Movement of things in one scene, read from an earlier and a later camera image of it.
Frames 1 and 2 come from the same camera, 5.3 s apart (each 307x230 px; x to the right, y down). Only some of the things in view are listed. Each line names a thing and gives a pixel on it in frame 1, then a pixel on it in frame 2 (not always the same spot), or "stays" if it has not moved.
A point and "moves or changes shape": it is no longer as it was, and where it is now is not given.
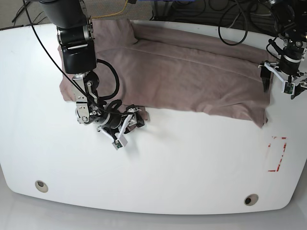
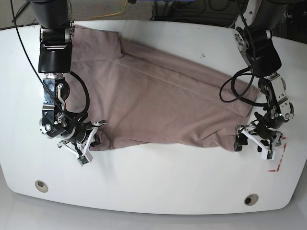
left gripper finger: (140, 122) to (96, 142)
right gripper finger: (265, 75) to (241, 139)
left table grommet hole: (41, 186) stays
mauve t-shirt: (165, 69) moves or changes shape
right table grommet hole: (251, 199) stays
